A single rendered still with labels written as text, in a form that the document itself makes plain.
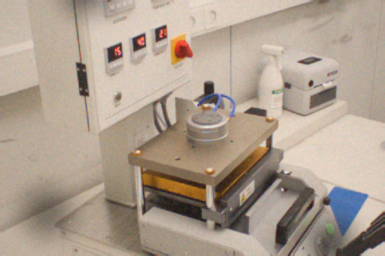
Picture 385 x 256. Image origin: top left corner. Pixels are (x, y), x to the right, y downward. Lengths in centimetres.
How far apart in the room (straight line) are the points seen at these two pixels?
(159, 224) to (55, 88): 31
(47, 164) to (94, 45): 67
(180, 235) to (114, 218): 22
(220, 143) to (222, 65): 96
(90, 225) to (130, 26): 41
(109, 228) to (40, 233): 38
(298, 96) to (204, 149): 99
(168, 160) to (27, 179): 64
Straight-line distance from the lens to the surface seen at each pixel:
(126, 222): 115
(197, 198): 101
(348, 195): 160
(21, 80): 139
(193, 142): 103
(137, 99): 107
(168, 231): 99
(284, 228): 98
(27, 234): 149
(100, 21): 96
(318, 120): 196
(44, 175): 156
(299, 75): 194
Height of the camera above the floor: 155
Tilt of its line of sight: 24 degrees down
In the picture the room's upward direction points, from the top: 2 degrees counter-clockwise
